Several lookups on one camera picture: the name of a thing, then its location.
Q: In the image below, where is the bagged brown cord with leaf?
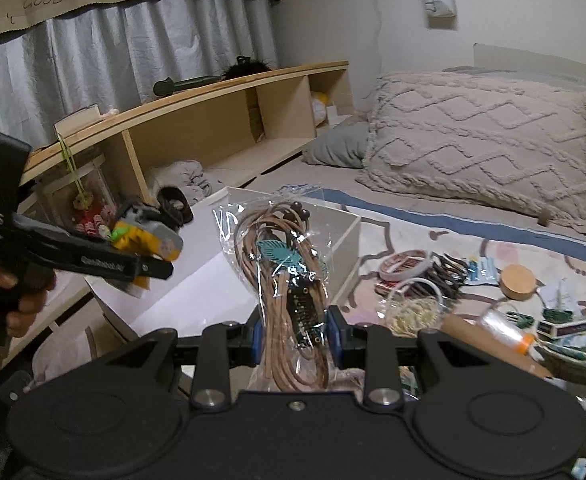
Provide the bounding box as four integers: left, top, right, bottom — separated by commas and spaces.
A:
211, 194, 361, 394

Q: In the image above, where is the yellow headlamp flashlight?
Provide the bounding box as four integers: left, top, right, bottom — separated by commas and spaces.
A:
110, 186, 193, 262

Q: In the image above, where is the person's left hand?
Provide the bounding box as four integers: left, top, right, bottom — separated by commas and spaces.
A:
0, 253, 59, 376

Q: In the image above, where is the white storage box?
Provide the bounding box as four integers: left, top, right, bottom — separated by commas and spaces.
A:
87, 188, 361, 338

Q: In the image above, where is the doll in clear box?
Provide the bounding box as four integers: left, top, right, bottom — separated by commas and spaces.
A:
36, 154, 117, 240

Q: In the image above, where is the red white tape roll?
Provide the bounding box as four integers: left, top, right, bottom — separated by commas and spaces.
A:
378, 249, 433, 283

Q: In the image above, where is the cardboard tube with film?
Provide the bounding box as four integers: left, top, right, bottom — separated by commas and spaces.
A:
440, 314, 553, 379

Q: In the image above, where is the grey cloth on shelf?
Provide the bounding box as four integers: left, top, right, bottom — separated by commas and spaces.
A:
148, 159, 224, 205

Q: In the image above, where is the grey small cushion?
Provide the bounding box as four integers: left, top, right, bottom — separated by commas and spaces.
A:
302, 122, 369, 169

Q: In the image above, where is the round wooden lid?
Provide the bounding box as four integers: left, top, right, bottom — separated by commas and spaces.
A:
500, 264, 537, 301

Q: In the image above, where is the left wooden bedside shelf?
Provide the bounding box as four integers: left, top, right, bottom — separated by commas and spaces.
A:
0, 60, 354, 391

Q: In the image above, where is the grey curtain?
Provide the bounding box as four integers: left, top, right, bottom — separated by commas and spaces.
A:
0, 0, 279, 148

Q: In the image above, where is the left beige textured pillow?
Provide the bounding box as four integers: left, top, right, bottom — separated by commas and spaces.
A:
359, 72, 586, 235

